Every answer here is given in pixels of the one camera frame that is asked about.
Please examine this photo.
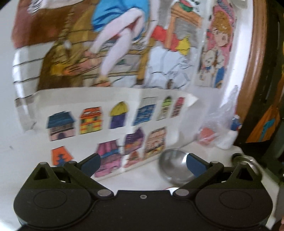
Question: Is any deep steel bowl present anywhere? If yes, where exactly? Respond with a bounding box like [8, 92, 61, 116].
[158, 149, 195, 186]

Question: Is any red round object in bag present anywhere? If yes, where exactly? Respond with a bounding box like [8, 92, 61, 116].
[197, 127, 217, 145]

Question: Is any white blue snowman bottle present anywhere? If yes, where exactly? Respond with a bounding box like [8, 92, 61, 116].
[215, 115, 242, 150]

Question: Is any clear plastic bag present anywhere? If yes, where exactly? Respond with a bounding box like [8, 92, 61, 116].
[180, 86, 239, 146]

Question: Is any coloured houses drawing sheet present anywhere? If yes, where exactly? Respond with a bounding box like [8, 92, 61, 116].
[15, 87, 199, 178]

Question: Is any painting of woman orange dress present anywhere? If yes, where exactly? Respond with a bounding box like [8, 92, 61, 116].
[246, 106, 280, 143]

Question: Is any girl with teddy drawing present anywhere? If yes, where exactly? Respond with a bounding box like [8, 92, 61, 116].
[195, 1, 236, 88]

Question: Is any large coloured figure drawing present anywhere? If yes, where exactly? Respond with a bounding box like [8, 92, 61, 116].
[12, 1, 211, 100]

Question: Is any brown wooden door frame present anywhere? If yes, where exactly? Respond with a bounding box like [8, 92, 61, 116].
[235, 0, 270, 125]

